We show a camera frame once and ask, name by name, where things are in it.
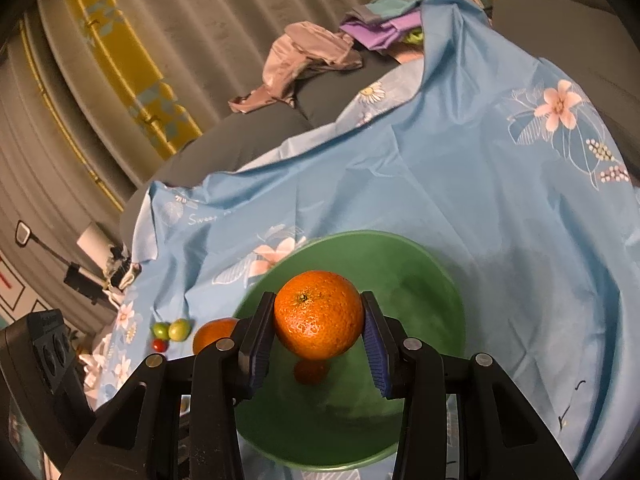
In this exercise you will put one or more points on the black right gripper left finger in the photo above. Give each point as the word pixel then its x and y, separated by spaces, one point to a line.
pixel 254 353

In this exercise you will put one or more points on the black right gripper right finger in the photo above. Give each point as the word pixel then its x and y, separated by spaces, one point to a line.
pixel 382 337

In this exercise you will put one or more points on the large orange mandarin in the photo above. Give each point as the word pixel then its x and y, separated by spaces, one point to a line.
pixel 211 332

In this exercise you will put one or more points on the yellow-green jujube fruit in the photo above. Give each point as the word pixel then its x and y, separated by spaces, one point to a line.
pixel 179 330

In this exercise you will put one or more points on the green plastic bowl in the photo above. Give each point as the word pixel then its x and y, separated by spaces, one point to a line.
pixel 344 422

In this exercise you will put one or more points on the black device on stand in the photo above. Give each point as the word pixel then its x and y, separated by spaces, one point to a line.
pixel 77 277

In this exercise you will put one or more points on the small red cherry tomato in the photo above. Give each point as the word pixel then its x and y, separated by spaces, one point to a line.
pixel 159 345

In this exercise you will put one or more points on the green jujube fruit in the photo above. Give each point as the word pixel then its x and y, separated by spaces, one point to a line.
pixel 160 331

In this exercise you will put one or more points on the white paper roll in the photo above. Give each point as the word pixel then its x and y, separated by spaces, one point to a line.
pixel 96 244

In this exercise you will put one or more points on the light blue floral cloth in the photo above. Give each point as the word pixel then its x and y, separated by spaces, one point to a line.
pixel 493 161

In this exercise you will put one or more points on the grey curtain yellow pattern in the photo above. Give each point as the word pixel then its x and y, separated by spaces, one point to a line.
pixel 96 95

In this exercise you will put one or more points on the pink-grey crumpled garment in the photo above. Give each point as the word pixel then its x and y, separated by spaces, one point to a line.
pixel 303 51

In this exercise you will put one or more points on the purple folded clothes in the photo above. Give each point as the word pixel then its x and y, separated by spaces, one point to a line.
pixel 380 23

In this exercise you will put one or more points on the dark grey sofa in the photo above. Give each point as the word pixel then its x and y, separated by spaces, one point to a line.
pixel 586 37

